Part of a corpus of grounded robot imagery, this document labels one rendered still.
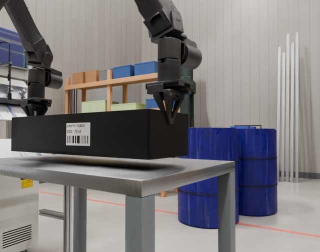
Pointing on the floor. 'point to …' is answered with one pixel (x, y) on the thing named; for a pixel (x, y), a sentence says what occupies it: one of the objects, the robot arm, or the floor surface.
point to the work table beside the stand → (129, 189)
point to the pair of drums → (229, 140)
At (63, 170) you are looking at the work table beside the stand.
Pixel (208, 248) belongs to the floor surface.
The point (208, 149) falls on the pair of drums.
